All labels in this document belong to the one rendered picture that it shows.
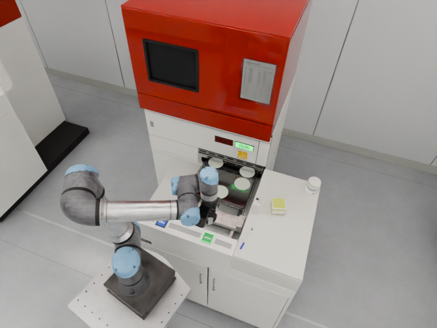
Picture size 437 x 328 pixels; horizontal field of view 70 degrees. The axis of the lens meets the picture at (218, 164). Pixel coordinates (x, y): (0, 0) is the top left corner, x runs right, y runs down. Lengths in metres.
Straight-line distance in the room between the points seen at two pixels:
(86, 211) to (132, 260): 0.39
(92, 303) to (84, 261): 1.11
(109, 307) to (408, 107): 2.92
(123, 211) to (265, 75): 0.87
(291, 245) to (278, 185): 0.38
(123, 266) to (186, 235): 0.39
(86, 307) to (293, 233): 1.08
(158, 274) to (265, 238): 0.56
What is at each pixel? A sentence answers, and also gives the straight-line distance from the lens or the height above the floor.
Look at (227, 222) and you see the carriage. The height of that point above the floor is 0.88.
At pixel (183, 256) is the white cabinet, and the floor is 0.75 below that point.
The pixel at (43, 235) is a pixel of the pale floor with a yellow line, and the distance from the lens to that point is 3.09.
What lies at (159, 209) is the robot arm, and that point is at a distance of 1.15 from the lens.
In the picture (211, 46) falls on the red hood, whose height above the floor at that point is 1.71.
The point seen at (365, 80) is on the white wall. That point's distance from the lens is 3.23.
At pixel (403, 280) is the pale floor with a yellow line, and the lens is 3.02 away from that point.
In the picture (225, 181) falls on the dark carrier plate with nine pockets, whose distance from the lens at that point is 1.95.
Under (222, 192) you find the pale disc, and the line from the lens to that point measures 1.89.
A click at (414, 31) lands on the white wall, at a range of 3.07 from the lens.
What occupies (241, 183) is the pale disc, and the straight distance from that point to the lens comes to 1.94.
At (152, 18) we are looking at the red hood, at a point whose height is 1.79.
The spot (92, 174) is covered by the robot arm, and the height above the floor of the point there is 1.51.
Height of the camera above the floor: 2.40
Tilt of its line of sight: 47 degrees down
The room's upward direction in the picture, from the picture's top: 2 degrees clockwise
